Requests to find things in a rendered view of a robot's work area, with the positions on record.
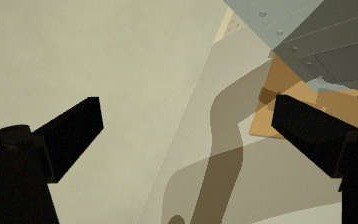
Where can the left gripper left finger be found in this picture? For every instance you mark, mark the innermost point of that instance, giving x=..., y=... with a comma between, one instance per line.
x=31, y=161

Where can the dark grey rack frame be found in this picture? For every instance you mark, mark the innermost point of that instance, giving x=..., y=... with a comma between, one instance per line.
x=316, y=39

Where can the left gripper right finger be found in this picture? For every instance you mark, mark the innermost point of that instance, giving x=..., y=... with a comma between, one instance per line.
x=328, y=142

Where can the brown wooden board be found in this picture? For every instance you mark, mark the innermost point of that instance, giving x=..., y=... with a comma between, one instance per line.
x=282, y=80

